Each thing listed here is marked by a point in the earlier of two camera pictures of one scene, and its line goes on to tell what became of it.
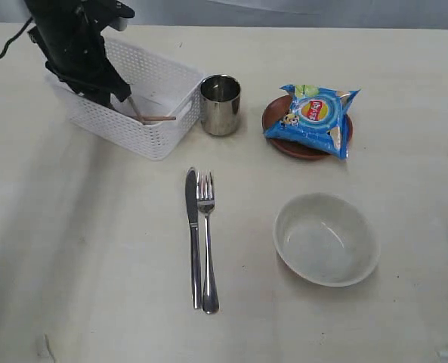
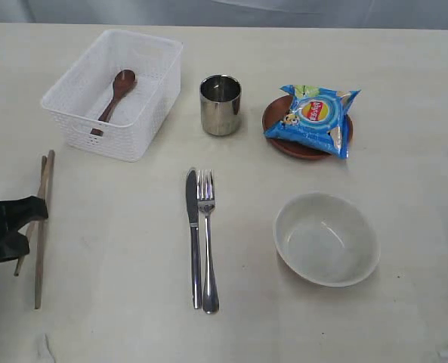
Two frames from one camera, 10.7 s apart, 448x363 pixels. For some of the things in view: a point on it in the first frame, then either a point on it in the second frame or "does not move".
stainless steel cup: (220, 97) does not move
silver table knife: (192, 198) does not move
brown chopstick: (158, 118) to (43, 249)
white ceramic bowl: (327, 239) does not move
